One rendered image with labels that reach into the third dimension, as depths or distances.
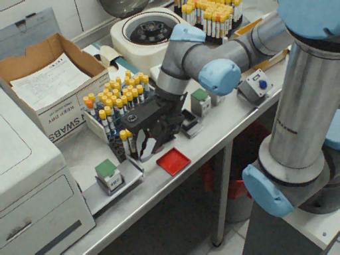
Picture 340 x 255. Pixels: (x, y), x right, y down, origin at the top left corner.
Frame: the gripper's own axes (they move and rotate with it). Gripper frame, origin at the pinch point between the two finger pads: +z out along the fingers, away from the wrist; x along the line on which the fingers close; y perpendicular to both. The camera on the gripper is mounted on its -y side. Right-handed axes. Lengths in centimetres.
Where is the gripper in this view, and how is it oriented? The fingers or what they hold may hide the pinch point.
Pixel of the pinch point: (141, 159)
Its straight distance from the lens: 94.9
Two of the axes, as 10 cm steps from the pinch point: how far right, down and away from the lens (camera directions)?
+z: -3.0, 8.5, 4.4
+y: 6.7, -1.4, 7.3
